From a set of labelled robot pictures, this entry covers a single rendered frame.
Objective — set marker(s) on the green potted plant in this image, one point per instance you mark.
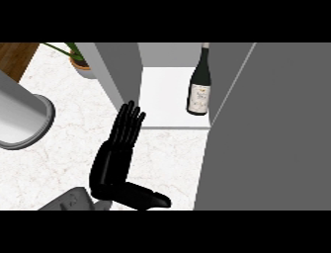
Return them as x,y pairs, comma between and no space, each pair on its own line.
78,59

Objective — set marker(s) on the large dark grey cabinet door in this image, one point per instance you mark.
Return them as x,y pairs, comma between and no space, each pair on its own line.
280,131

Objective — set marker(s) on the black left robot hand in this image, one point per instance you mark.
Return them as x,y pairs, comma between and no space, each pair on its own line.
112,164

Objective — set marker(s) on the grey open cabinet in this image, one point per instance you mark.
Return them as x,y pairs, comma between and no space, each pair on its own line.
149,89

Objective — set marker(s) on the dark green wine bottle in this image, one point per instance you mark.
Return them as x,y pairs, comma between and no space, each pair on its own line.
199,89

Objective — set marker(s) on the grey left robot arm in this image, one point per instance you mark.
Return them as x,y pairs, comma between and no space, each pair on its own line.
70,201

